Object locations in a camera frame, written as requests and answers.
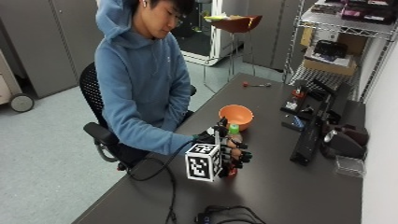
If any green-capped sauce bottle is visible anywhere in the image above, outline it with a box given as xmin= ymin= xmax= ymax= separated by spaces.
xmin=225 ymin=123 xmax=245 ymax=178

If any white marker cube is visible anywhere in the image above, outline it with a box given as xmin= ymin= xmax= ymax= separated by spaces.
xmin=184 ymin=143 xmax=224 ymax=183

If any orange bowl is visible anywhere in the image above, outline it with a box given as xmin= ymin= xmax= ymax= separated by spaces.
xmin=219 ymin=104 xmax=256 ymax=132

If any dark blue small box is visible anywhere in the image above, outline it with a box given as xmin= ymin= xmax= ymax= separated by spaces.
xmin=281 ymin=113 xmax=309 ymax=133

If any long black device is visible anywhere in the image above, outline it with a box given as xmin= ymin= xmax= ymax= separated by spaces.
xmin=289 ymin=92 xmax=333 ymax=166

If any black tray of small parts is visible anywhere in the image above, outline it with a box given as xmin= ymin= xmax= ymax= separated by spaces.
xmin=280 ymin=83 xmax=316 ymax=118

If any black and silver speaker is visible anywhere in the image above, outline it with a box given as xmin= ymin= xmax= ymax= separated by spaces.
xmin=321 ymin=124 xmax=371 ymax=161

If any clear plastic box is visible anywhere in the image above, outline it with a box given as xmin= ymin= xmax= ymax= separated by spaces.
xmin=333 ymin=154 xmax=368 ymax=179

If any person in blue hoodie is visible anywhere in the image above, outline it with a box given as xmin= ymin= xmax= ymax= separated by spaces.
xmin=94 ymin=0 xmax=217 ymax=166

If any flat cardboard box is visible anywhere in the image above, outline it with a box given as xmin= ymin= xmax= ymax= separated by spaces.
xmin=301 ymin=57 xmax=359 ymax=77

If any grey tall cabinet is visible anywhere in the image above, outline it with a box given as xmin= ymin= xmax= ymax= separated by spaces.
xmin=241 ymin=0 xmax=319 ymax=72

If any black office chair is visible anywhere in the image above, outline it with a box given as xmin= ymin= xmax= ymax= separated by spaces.
xmin=79 ymin=62 xmax=199 ymax=172

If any black pouch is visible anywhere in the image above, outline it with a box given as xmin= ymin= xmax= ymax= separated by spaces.
xmin=313 ymin=39 xmax=351 ymax=59

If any brown bar stool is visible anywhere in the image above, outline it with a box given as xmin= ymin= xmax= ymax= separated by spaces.
xmin=201 ymin=14 xmax=264 ymax=94

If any yellow-green item on stool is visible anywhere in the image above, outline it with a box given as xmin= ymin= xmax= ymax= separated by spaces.
xmin=203 ymin=12 xmax=255 ymax=22

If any brown cardboard box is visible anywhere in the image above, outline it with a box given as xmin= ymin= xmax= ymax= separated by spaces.
xmin=336 ymin=32 xmax=371 ymax=58

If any stack of dark boxes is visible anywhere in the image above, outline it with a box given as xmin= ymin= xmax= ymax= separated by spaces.
xmin=311 ymin=0 xmax=398 ymax=25

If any beige wheeled cart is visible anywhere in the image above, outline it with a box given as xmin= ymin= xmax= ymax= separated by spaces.
xmin=0 ymin=49 xmax=36 ymax=114

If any black glove cable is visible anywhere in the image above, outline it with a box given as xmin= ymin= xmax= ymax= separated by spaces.
xmin=124 ymin=141 xmax=200 ymax=224

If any red-handled screwdriver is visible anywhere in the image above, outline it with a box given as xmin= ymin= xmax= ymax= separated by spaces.
xmin=241 ymin=81 xmax=273 ymax=89

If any white-framed glass enclosure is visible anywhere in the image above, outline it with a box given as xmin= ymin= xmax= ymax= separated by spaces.
xmin=171 ymin=0 xmax=247 ymax=67

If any metal wire shelf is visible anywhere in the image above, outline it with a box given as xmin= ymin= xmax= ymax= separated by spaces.
xmin=283 ymin=0 xmax=398 ymax=102

